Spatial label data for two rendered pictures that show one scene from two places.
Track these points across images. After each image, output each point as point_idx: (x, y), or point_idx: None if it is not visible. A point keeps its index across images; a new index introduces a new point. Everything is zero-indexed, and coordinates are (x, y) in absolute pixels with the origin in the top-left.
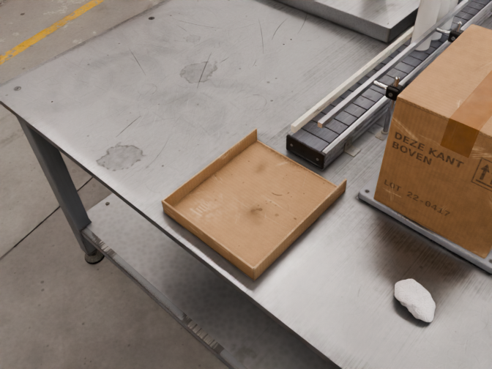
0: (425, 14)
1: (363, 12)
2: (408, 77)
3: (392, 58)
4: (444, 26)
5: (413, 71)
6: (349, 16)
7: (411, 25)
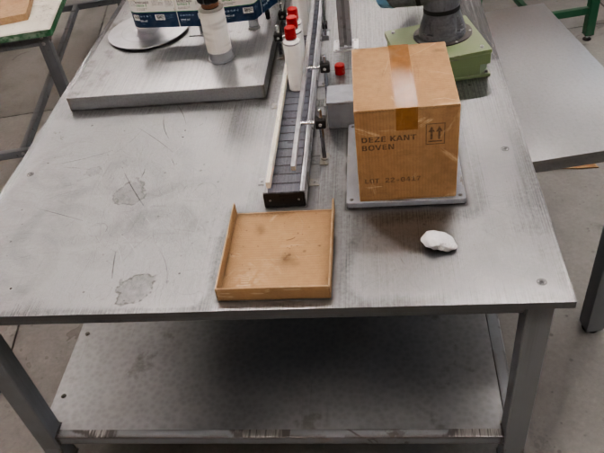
0: (294, 60)
1: (230, 82)
2: (310, 111)
3: (286, 104)
4: None
5: (309, 106)
6: (221, 90)
7: (270, 77)
